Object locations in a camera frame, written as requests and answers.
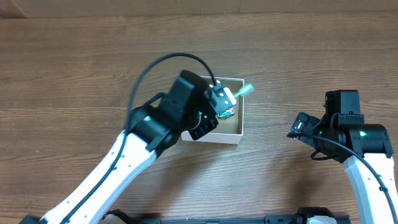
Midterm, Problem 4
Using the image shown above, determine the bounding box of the green Dettol soap bar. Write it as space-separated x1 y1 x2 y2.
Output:
218 107 235 119

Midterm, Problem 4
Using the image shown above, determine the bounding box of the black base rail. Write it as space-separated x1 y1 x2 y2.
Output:
99 207 351 224

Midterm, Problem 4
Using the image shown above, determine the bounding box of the green toothbrush with cap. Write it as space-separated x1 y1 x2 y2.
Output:
234 84 254 98

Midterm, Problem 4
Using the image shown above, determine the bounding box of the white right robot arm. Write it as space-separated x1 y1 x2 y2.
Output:
288 111 397 223

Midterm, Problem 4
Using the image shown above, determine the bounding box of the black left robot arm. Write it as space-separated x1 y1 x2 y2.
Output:
21 70 236 223

